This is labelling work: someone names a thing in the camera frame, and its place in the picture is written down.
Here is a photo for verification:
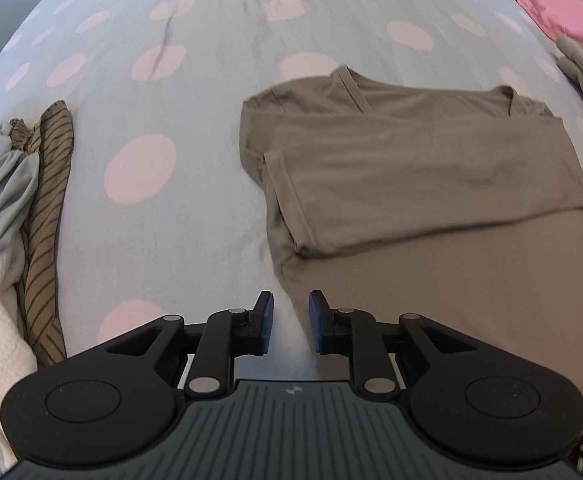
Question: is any brown striped garment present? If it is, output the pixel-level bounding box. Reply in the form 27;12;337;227
8;100;75;367

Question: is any taupe long-sleeve shirt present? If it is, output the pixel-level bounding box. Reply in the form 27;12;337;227
240;65;583;428

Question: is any bed with pink-dotted sheet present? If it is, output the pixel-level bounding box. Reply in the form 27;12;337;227
0;0;583;461

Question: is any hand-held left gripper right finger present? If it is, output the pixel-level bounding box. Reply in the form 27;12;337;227
308;289;478;402

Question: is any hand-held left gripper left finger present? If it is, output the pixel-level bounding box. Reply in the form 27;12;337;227
105;290;275;402

